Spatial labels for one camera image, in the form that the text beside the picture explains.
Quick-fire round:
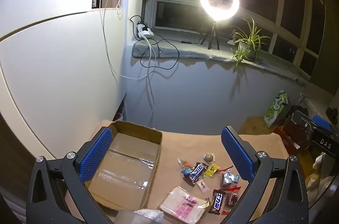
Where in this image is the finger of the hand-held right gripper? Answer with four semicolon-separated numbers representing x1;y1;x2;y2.
312;115;332;131
291;105;315;140

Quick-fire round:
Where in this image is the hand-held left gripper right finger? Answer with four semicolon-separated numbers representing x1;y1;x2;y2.
221;126;310;224

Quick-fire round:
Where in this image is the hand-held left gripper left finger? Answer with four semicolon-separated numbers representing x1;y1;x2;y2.
26;127;114;224

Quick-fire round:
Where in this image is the cardboard box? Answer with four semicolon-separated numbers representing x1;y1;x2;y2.
87;120;163;211

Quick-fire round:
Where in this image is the yellow candy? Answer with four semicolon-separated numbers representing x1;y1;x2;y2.
205;164;220;178

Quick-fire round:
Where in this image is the large brown chocolate bar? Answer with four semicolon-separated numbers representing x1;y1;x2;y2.
189;162;210;183

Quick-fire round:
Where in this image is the dark snack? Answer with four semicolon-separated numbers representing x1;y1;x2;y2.
221;185;242;215

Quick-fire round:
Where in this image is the small white pink sachet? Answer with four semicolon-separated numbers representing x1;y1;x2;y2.
196;180;210;192

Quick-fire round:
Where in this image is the small dark chocolate bar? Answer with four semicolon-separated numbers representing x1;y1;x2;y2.
209;189;227;214

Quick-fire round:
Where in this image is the bread packet with pink print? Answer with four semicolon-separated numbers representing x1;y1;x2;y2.
157;186;211;223

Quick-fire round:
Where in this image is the person's right hand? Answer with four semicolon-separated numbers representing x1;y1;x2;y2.
304;152;335;194

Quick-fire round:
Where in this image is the black object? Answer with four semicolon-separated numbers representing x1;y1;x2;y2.
326;108;339;125

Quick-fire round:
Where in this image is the red box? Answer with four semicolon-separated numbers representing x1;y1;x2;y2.
273;126;302;154

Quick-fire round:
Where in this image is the green printed carton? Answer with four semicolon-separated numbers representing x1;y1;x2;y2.
263;90;290;129

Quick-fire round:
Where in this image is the pale knit fabric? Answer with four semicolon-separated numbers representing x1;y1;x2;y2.
134;209;166;224

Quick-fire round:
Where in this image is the white cabinet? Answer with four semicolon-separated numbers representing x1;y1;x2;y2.
0;8;128;161

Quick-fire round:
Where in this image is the potted spider plant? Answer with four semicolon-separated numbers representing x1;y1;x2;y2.
229;17;273;72

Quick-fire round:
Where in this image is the grey stone windowsill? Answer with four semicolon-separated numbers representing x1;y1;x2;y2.
131;28;313;87

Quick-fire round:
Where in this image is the black tripod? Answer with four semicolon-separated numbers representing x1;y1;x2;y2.
200;19;220;50

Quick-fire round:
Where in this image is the white power strip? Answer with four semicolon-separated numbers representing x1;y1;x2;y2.
136;24;154;39

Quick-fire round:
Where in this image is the window frame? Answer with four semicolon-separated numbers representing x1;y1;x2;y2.
143;0;326;73

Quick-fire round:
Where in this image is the thick white cable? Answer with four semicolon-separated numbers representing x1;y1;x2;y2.
142;33;155;129

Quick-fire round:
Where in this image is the black cable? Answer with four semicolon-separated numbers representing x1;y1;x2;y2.
129;15;202;71

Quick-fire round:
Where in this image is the long thin white cable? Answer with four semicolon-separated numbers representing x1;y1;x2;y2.
100;0;155;80

